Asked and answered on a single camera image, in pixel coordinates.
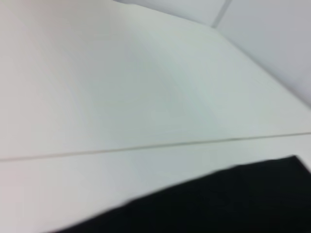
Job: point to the black shirt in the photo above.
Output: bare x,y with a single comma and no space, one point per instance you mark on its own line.
218,201

